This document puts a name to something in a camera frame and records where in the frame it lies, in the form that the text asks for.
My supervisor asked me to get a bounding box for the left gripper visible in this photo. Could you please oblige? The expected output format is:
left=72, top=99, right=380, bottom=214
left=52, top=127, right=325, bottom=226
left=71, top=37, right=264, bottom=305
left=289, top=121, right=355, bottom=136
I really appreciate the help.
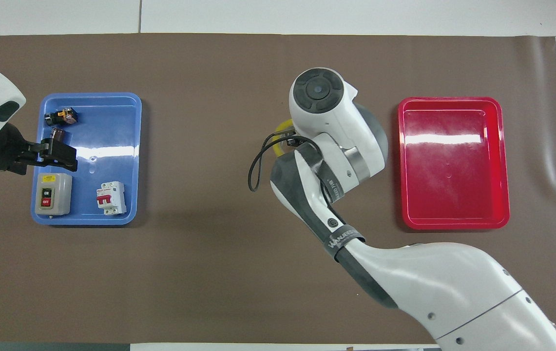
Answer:
left=0, top=123, right=78, bottom=175

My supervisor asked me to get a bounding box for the yellow tape roll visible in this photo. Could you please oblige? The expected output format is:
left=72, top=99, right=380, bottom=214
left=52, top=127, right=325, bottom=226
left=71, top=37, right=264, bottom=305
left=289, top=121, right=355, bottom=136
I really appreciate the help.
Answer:
left=273, top=118, right=301, bottom=157

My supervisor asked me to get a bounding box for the blue plastic tray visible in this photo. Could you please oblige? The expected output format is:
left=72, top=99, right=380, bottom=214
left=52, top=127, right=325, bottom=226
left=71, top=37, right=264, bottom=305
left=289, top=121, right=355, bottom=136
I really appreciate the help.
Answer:
left=31, top=93, right=142, bottom=226

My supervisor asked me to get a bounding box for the white circuit breaker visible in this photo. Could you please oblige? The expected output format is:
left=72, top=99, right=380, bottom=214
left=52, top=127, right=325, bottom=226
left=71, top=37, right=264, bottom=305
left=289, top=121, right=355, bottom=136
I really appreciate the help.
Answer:
left=96, top=181, right=128, bottom=216

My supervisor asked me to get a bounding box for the red plastic tray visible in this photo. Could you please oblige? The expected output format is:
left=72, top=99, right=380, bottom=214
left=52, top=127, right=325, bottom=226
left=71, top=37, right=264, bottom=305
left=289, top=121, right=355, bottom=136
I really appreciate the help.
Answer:
left=397, top=97, right=511, bottom=231

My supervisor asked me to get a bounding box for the grey on-off switch box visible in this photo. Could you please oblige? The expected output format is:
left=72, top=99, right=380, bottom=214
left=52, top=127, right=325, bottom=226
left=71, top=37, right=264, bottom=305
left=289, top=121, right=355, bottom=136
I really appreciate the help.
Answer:
left=34, top=172, right=73, bottom=217

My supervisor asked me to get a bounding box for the black push-button switch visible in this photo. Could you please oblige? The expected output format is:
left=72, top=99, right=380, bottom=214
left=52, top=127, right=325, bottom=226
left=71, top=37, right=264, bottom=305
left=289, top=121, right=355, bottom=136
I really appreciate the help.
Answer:
left=44, top=108, right=79, bottom=126

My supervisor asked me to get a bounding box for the black cable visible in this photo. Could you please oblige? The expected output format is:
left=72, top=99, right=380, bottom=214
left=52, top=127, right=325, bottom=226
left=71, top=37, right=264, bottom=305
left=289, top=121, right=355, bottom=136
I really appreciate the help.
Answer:
left=248, top=134, right=328, bottom=194

